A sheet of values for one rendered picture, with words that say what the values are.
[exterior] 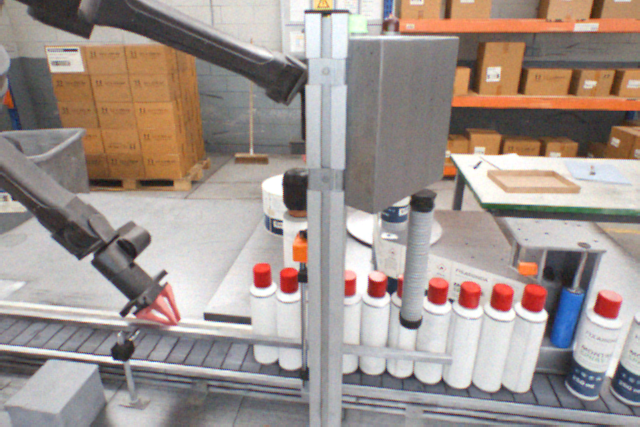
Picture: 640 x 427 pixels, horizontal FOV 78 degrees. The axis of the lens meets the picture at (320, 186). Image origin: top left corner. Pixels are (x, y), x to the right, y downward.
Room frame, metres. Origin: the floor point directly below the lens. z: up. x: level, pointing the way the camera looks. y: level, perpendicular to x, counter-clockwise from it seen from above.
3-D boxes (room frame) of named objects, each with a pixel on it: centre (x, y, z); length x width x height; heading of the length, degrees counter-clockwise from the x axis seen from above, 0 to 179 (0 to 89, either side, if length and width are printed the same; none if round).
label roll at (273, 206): (1.20, 0.09, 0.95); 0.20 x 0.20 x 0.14
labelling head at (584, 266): (0.63, -0.42, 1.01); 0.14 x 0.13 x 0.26; 82
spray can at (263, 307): (0.61, 0.11, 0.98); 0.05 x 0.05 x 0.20
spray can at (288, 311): (0.60, 0.06, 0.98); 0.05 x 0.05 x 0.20
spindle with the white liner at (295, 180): (0.88, 0.05, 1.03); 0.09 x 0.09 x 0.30
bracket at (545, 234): (0.64, -0.42, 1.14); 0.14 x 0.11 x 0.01; 82
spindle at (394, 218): (1.17, -0.24, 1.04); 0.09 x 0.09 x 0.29
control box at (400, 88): (0.50, -0.08, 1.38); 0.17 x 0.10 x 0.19; 137
